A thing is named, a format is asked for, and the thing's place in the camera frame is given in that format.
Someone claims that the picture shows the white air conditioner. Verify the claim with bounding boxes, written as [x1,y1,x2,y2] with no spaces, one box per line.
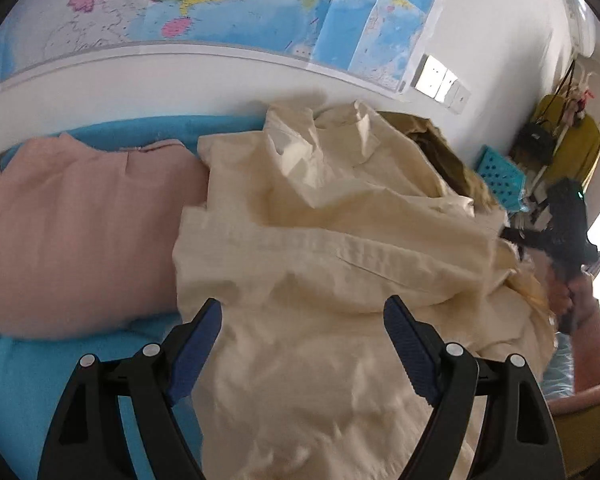
[561,0,599,59]

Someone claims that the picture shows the yellow chair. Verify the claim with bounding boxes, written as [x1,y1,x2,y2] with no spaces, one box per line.
[532,92,600,197]

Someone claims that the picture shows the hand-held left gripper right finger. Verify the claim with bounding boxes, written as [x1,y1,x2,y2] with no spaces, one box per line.
[383,295,566,480]

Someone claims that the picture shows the cream shirt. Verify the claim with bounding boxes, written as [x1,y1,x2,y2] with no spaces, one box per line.
[172,100,557,480]

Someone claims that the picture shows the white wall socket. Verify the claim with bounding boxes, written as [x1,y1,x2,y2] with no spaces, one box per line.
[437,67,462,107]

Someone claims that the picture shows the white wall switches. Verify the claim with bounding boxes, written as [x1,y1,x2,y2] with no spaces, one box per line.
[414,54,449,99]

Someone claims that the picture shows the turquoise plastic basket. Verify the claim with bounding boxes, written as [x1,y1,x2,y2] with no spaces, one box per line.
[475,145,527,209]

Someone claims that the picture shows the blue bed sheet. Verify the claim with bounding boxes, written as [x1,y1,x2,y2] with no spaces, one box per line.
[0,115,581,480]

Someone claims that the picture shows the floral fabric ornament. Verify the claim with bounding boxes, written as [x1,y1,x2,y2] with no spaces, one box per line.
[562,77,597,127]

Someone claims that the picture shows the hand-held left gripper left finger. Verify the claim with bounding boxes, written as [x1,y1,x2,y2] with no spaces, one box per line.
[37,297,223,480]

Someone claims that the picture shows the person's right forearm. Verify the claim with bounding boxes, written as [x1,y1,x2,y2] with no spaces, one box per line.
[570,300,600,397]

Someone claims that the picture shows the white wall switch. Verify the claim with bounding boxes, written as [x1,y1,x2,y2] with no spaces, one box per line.
[450,84,474,114]

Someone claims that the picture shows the khaki cloth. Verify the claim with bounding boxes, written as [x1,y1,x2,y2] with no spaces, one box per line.
[380,111,507,217]

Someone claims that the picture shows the person's right hand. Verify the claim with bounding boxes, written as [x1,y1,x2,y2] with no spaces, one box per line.
[547,260,600,332]

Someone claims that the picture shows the colourful wall map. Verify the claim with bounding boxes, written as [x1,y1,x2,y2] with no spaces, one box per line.
[0,0,454,94]

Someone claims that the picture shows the pink garment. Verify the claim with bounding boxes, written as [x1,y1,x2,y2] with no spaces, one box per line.
[0,132,212,339]

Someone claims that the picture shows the mustard yellow cloth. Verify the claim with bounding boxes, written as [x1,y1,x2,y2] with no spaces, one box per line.
[550,394,600,479]

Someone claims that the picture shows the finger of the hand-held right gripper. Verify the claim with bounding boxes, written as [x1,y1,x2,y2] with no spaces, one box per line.
[500,226,548,262]

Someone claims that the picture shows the black handbag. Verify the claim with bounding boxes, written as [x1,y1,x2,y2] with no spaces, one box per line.
[512,121,557,164]

